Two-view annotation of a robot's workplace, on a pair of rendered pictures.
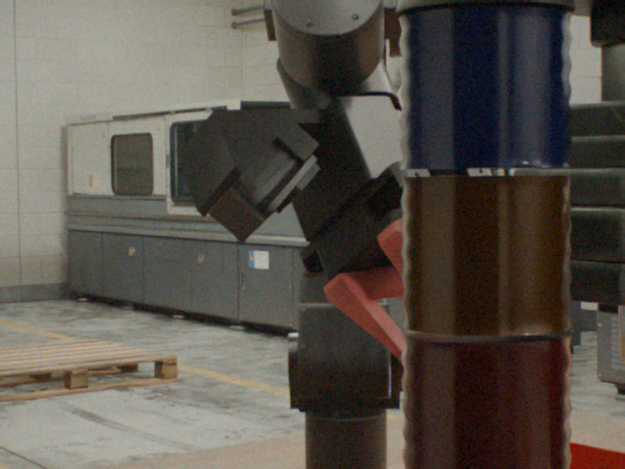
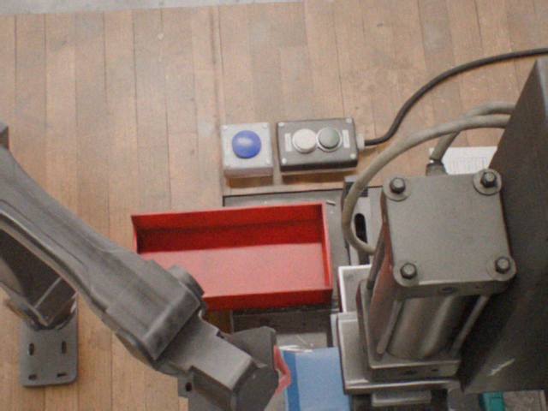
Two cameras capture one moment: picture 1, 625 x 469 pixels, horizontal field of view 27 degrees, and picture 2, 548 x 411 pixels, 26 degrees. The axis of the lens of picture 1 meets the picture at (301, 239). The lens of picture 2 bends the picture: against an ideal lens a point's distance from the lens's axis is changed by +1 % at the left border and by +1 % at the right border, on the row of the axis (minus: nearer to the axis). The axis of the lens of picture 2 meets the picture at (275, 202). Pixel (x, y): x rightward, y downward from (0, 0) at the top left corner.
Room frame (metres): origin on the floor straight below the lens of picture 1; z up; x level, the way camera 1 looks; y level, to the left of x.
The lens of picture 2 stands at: (0.50, 0.21, 2.34)
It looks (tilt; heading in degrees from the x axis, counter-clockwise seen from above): 67 degrees down; 301
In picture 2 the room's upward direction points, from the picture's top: 2 degrees clockwise
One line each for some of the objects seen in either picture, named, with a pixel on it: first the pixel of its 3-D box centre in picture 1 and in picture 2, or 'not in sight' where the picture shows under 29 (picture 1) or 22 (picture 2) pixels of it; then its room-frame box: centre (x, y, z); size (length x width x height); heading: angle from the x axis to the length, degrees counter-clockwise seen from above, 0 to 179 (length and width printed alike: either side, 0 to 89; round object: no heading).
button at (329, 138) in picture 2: not in sight; (329, 140); (0.80, -0.42, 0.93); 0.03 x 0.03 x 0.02
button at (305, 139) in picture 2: not in sight; (305, 142); (0.82, -0.40, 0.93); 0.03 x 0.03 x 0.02
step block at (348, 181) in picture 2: not in sight; (355, 211); (0.71, -0.34, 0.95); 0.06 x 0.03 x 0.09; 127
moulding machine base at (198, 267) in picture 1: (271, 259); not in sight; (9.92, 0.22, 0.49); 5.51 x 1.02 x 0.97; 34
